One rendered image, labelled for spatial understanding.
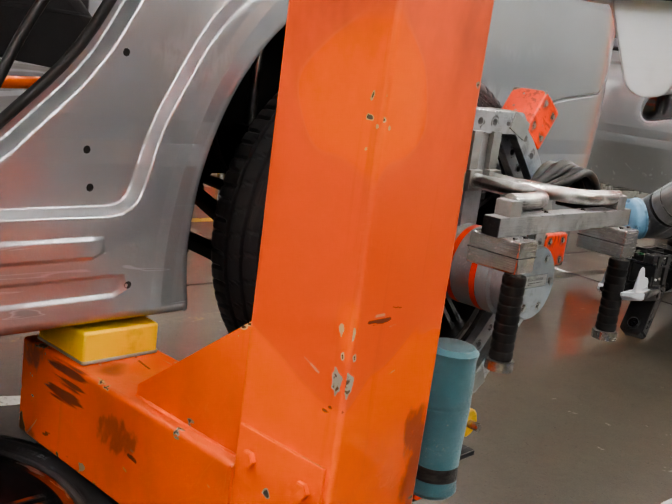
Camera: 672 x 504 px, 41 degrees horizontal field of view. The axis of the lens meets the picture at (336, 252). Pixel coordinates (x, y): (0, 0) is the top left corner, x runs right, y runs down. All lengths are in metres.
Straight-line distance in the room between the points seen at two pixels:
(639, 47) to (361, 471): 0.68
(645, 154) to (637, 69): 3.51
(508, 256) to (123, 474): 0.63
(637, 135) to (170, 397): 3.01
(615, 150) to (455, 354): 2.63
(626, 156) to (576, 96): 1.72
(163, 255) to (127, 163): 0.15
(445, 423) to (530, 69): 0.91
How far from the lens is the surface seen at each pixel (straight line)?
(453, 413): 1.49
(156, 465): 1.25
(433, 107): 0.95
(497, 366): 1.36
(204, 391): 1.17
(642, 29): 0.46
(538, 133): 1.72
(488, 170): 1.59
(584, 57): 2.29
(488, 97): 1.72
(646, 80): 0.46
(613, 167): 4.03
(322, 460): 1.00
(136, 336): 1.43
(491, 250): 1.34
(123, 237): 1.36
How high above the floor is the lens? 1.17
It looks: 12 degrees down
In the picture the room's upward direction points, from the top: 8 degrees clockwise
